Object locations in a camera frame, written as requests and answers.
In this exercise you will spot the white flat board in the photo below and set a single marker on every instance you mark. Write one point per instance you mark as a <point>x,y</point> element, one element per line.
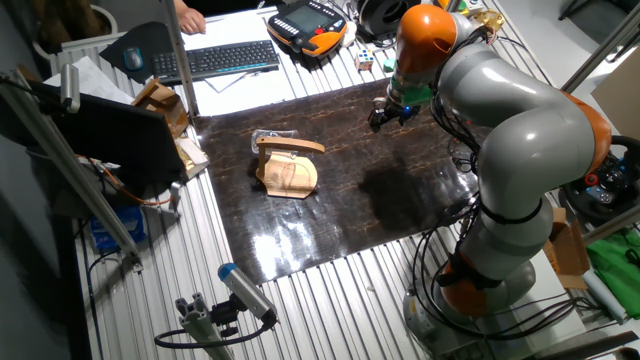
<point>547,295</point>

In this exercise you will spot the silver camera blue tip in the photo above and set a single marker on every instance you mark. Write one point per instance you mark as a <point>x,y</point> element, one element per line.
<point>247,290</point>

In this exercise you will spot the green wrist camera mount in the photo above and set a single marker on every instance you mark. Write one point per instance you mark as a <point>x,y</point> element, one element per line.
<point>412,92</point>

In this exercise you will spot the aluminium frame post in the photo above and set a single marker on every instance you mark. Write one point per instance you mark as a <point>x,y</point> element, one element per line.
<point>181,60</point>

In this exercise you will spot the gold shiny object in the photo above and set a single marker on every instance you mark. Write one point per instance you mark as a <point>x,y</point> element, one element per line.
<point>492,20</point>

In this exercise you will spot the dark marble pattern mat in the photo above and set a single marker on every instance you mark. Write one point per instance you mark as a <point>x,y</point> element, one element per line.
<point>350,160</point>

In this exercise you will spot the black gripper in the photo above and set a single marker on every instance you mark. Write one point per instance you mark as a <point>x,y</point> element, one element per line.
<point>396,112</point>

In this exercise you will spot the black steering wheel controller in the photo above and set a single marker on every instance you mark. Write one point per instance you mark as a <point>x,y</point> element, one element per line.
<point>605,182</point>

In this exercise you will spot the small green block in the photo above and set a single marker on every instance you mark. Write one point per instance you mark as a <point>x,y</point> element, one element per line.
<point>389,65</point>

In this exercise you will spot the brown cardboard sheet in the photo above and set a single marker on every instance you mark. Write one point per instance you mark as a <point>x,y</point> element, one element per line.
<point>620,97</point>

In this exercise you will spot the white gold packet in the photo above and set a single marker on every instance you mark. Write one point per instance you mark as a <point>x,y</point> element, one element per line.
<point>192,155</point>

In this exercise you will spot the silver vertical post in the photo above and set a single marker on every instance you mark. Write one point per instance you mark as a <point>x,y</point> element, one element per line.
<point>453,5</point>

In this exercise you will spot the silver camera on beam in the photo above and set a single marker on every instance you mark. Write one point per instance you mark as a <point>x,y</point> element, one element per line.
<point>70,87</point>

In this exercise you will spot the orange black teach pendant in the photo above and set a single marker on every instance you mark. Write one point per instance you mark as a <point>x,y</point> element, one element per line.
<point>305,22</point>

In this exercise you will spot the grey blue computer mouse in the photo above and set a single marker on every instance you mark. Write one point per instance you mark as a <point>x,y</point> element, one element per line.
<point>133,59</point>

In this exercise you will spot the black mouse pad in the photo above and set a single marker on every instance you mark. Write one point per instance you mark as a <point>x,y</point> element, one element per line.
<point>150,42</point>

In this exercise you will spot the person right forearm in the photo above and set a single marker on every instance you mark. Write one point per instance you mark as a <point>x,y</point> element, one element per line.
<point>180,4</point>

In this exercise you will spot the white desk board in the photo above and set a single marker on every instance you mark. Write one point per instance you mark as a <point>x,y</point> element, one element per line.
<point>250,95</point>

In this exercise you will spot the white roll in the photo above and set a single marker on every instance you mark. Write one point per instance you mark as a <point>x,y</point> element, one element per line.
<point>605,297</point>

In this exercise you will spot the slanted aluminium frame beam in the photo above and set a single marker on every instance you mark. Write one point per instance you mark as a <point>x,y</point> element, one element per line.
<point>75,170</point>

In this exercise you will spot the blue packet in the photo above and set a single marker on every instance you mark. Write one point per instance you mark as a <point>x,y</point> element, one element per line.
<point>120,227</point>

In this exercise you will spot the wooden box stand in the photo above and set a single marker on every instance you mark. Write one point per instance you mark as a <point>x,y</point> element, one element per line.
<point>162,105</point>

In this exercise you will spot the black computer keyboard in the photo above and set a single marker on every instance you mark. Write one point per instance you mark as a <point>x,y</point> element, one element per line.
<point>215,60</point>

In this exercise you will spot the green cloth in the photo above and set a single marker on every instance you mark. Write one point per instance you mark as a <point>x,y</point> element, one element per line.
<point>617,275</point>

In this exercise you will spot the open brown cardboard box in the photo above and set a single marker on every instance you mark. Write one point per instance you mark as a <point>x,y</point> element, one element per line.
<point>567,250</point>

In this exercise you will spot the clear glass cup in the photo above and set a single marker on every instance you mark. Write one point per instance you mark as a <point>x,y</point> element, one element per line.
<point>265,137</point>

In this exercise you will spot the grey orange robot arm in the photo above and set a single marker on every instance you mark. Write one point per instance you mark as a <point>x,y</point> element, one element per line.
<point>525,135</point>

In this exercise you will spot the rubiks cube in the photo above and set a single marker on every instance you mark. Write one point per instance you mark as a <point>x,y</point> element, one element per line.
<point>364,59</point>

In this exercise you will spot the wooden cup rack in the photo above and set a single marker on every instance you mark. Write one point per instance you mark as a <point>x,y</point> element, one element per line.
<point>290,177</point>

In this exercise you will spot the white plastic chair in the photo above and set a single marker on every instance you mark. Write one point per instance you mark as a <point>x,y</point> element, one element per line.
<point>102,17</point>

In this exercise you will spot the person right hand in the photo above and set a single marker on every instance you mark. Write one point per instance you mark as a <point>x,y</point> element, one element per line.
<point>192,21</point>

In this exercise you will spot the black round spool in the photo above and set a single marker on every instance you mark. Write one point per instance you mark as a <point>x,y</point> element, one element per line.
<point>382,17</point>

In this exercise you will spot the black laptop screen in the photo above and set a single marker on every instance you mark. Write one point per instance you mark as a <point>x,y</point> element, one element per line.
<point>110,135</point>

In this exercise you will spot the white paper stack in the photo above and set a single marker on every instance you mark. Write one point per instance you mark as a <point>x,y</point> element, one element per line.
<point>90,80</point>

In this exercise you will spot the short aluminium profile post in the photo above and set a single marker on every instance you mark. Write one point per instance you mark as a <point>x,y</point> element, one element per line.
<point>202,327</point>

